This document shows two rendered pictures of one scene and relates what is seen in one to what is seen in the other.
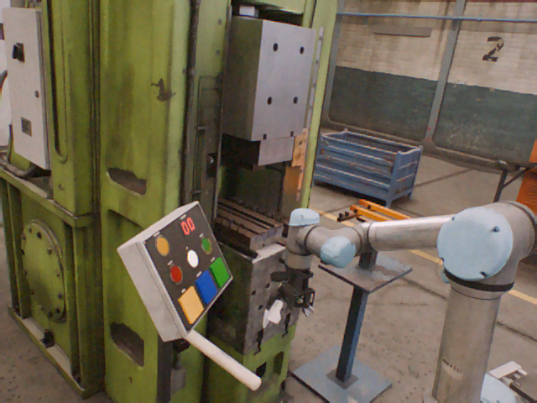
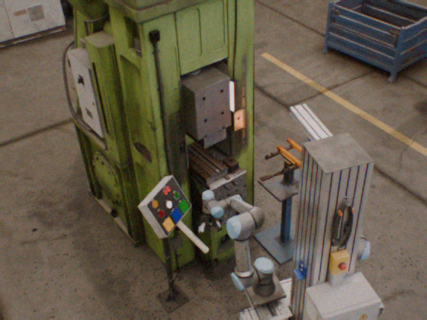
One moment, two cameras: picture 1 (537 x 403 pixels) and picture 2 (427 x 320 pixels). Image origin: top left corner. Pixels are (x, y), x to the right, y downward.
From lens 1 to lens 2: 2.54 m
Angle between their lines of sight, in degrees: 23
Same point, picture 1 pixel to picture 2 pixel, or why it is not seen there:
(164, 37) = (149, 106)
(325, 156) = (336, 25)
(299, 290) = (209, 221)
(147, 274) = (149, 216)
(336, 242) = (214, 209)
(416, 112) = not seen: outside the picture
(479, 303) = (238, 243)
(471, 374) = (241, 262)
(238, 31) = (185, 91)
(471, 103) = not seen: outside the picture
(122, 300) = not seen: hidden behind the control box
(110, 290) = (142, 196)
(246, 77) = (191, 113)
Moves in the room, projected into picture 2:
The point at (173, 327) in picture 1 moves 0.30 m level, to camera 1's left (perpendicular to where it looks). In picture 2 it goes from (161, 233) to (120, 227)
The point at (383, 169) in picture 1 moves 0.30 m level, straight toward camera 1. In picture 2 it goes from (389, 42) to (382, 52)
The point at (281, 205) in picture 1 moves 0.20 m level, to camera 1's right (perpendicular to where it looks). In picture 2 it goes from (232, 150) to (256, 152)
